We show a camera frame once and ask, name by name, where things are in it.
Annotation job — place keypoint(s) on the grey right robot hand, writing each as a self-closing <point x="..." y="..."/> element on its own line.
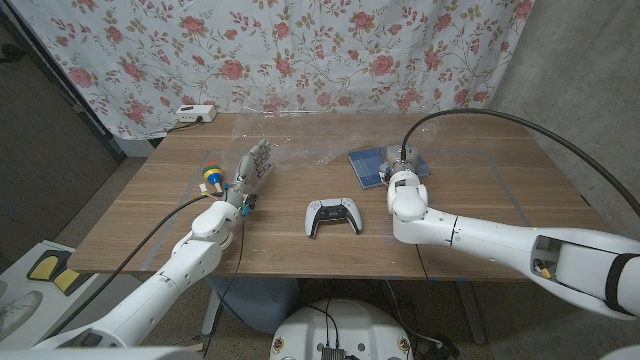
<point x="402" y="160"/>

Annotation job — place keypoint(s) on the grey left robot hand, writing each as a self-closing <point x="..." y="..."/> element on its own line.
<point x="249" y="169"/>

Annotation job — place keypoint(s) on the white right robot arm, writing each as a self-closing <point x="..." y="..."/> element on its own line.
<point x="500" y="240"/>

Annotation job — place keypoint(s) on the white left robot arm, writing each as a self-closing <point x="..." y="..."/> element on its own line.
<point x="165" y="282"/>

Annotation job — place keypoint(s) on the blue notebook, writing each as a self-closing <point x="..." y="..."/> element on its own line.
<point x="367" y="167"/>

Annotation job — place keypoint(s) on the clear cling film sheet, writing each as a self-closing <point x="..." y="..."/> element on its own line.
<point x="310" y="140"/>

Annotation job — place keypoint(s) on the white black game controller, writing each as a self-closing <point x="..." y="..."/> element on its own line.
<point x="333" y="212"/>

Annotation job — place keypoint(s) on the colourful striped wooden maraca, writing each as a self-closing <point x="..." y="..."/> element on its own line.
<point x="213" y="174"/>

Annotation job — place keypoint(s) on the white power strip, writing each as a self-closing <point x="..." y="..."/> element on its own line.
<point x="196" y="113"/>

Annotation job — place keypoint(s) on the floral print backdrop cloth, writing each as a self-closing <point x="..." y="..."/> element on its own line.
<point x="300" y="50"/>

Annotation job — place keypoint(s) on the grey blue round stool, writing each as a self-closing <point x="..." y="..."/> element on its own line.
<point x="255" y="300"/>

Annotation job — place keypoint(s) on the white table leg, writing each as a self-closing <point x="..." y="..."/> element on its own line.
<point x="212" y="312"/>

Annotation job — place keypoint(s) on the grey table leg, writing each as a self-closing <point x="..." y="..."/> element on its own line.
<point x="470" y="310"/>

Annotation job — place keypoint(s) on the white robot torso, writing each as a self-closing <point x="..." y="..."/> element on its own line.
<point x="350" y="330"/>

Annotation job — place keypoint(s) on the black floor power adapter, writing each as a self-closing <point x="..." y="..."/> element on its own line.
<point x="442" y="350"/>

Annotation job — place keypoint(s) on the white mat yellow footprints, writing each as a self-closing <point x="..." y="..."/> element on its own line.
<point x="47" y="265"/>

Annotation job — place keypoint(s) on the white sneaker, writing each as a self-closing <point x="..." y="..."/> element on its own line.
<point x="17" y="312"/>

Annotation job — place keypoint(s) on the black door frame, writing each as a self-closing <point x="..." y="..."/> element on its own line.
<point x="65" y="95"/>

